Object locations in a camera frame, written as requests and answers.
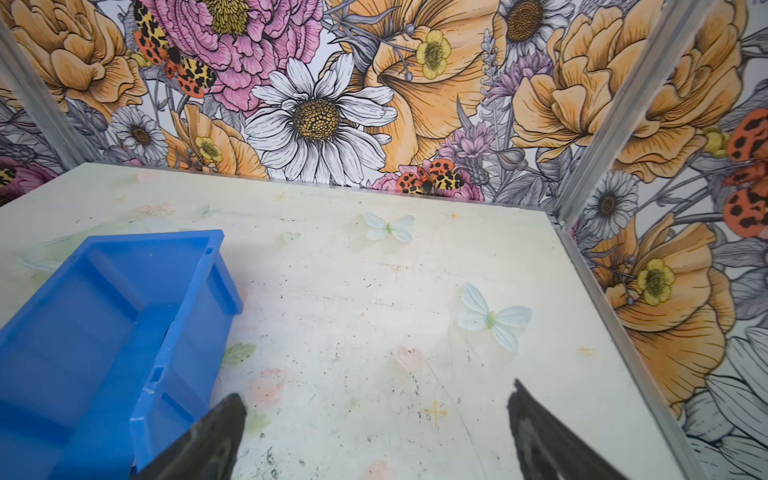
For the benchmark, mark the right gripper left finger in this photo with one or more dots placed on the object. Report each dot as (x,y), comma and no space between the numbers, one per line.
(208,450)

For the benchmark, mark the blue plastic storage bin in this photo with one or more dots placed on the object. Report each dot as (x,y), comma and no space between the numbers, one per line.
(115,356)

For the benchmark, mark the aluminium corner post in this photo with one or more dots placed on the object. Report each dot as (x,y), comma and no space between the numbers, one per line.
(27,87)
(666,44)

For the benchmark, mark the right aluminium corner post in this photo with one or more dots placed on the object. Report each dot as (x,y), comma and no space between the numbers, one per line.
(666,44)

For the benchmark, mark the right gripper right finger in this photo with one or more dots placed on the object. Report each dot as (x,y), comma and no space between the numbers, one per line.
(546,448)

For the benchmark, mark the left aluminium corner post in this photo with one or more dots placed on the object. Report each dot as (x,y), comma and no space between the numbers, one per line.
(27,87)

